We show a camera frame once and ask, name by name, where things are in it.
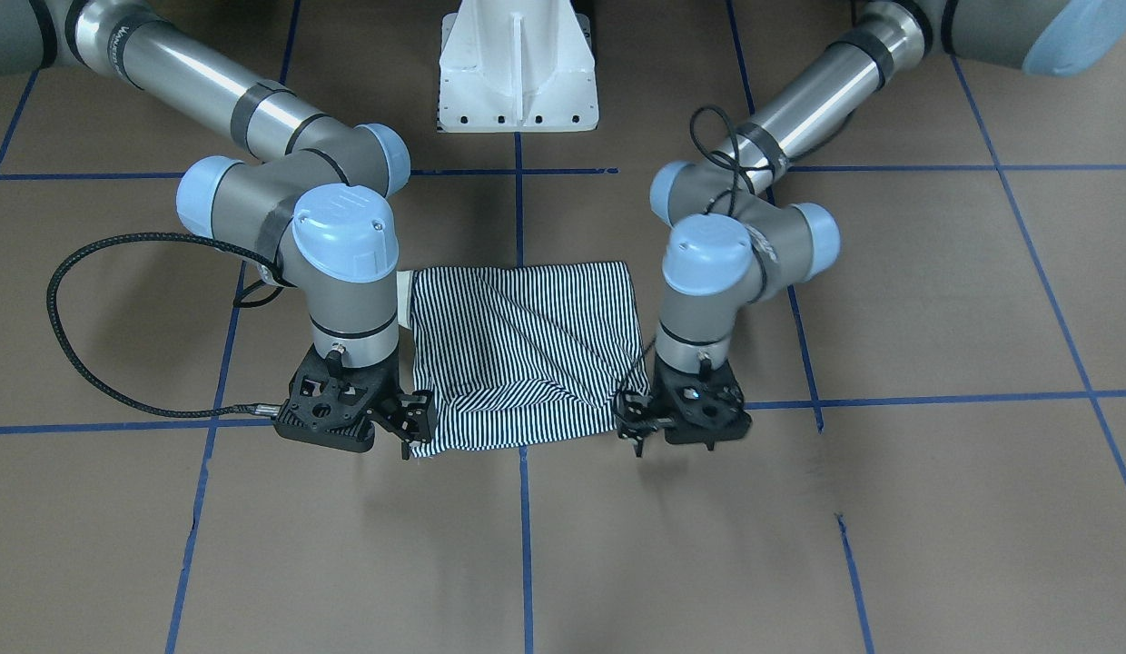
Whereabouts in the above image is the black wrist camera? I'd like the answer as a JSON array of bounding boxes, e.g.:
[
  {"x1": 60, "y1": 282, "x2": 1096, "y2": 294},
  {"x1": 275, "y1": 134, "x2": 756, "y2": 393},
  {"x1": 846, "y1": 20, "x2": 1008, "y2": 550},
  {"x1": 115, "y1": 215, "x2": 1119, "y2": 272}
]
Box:
[
  {"x1": 272, "y1": 348, "x2": 404, "y2": 453},
  {"x1": 653, "y1": 359, "x2": 753, "y2": 450}
]

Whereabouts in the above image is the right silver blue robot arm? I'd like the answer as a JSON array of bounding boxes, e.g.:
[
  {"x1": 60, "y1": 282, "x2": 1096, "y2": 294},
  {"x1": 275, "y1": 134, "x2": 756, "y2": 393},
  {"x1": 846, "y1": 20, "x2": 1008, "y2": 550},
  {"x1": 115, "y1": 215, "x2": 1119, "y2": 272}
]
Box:
[{"x1": 0, "y1": 1, "x2": 435, "y2": 459}]

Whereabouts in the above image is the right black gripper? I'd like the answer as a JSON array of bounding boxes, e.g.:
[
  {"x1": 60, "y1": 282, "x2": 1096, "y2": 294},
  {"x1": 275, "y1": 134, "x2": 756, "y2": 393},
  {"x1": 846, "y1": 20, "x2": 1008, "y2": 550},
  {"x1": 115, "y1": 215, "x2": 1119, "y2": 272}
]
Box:
[{"x1": 369, "y1": 389, "x2": 439, "y2": 462}]

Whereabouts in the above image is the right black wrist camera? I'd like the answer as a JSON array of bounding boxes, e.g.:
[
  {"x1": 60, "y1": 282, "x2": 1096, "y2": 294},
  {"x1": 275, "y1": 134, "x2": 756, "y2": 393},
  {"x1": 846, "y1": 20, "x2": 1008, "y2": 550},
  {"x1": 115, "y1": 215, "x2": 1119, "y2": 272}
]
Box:
[{"x1": 272, "y1": 348, "x2": 404, "y2": 453}]

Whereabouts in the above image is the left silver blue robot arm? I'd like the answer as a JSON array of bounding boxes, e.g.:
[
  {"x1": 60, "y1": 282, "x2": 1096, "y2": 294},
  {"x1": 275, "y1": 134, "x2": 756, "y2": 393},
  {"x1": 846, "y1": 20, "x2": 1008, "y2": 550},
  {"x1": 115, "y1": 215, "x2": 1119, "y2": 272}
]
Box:
[{"x1": 613, "y1": 1, "x2": 1126, "y2": 456}]

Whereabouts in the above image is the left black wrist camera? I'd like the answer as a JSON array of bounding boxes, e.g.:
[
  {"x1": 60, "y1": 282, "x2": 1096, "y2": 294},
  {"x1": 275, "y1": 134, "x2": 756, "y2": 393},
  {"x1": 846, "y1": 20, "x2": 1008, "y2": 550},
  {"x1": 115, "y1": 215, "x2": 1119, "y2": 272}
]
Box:
[{"x1": 653, "y1": 359, "x2": 753, "y2": 450}]

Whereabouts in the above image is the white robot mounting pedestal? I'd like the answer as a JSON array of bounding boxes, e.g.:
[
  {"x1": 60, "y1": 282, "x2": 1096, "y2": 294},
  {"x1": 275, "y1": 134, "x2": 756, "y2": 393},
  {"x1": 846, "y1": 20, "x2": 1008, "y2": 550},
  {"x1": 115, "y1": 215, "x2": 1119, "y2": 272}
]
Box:
[{"x1": 436, "y1": 1, "x2": 600, "y2": 134}]

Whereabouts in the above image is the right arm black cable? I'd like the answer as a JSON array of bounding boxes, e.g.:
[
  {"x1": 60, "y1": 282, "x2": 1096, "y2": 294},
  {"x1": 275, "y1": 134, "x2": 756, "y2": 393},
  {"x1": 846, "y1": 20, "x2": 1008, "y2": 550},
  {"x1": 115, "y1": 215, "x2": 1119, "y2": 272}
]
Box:
[{"x1": 45, "y1": 232, "x2": 301, "y2": 421}]

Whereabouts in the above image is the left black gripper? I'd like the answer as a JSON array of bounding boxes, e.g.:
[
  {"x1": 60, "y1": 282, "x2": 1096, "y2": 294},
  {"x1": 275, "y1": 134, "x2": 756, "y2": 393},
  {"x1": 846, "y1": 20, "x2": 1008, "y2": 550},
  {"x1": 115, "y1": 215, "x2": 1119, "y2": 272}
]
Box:
[{"x1": 614, "y1": 389, "x2": 674, "y2": 459}]

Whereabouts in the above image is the blue white striped polo shirt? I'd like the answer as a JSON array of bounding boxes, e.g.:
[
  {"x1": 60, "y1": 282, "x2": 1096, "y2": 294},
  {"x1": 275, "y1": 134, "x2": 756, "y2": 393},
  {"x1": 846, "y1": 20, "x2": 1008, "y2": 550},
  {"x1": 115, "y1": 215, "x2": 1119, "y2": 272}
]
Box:
[{"x1": 406, "y1": 262, "x2": 650, "y2": 457}]

